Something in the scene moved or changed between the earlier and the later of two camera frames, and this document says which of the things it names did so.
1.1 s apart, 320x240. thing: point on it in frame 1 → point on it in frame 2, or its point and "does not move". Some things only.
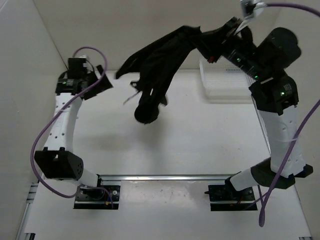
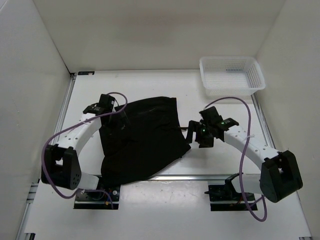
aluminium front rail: (164, 178) does not move
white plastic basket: (225, 82) does not move
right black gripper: (215, 41) → (195, 126)
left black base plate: (94, 198) does not move
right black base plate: (226, 197) does not move
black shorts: (155, 70) → (151, 138)
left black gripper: (103, 86) → (122, 123)
